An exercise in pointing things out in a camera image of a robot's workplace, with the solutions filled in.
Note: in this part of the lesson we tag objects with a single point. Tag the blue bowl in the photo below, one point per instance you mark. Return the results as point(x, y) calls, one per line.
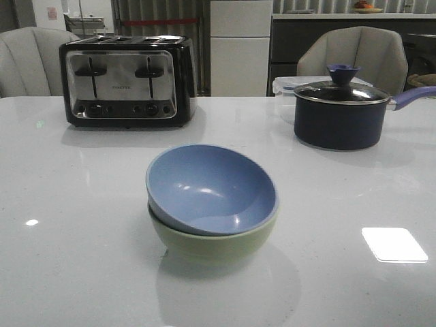
point(209, 190)

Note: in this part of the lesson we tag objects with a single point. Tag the green bowl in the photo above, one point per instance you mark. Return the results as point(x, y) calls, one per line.
point(212, 250)

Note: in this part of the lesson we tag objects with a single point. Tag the clear plastic food container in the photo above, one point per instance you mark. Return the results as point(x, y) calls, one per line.
point(283, 90)

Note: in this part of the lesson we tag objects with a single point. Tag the black and silver toaster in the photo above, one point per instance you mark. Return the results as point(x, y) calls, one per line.
point(129, 81)

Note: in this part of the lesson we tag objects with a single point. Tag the dark blue saucepan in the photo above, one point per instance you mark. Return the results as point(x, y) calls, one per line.
point(345, 126)

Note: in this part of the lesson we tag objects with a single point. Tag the white cabinet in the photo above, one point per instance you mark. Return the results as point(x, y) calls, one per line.
point(240, 40)

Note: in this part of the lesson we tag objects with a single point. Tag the glass pot lid blue knob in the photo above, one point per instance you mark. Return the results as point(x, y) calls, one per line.
point(340, 89)

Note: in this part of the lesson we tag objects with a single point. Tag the beige chair right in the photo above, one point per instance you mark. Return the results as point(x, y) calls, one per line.
point(379, 53)

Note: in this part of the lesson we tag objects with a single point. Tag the beige chair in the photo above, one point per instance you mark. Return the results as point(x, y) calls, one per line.
point(30, 63)
point(379, 53)

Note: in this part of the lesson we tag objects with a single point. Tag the fruit bowl on counter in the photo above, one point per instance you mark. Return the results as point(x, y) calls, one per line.
point(364, 7)

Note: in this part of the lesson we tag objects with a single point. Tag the beige chair left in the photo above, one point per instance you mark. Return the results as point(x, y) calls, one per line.
point(30, 63)

